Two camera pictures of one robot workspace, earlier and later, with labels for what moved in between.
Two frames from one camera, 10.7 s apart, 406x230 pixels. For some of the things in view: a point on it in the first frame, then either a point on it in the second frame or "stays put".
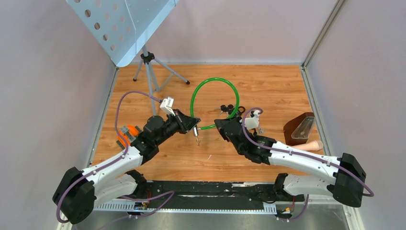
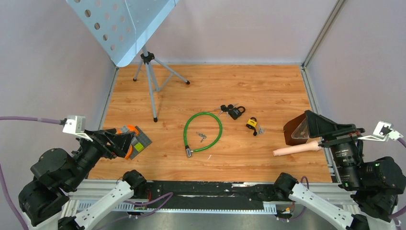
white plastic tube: x=313 y=146 stays put
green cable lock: x=196 y=130 to x=188 y=152
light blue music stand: x=122 y=28 stays put
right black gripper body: x=240 y=123 to x=339 y=139
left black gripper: x=180 y=118 to x=101 y=138
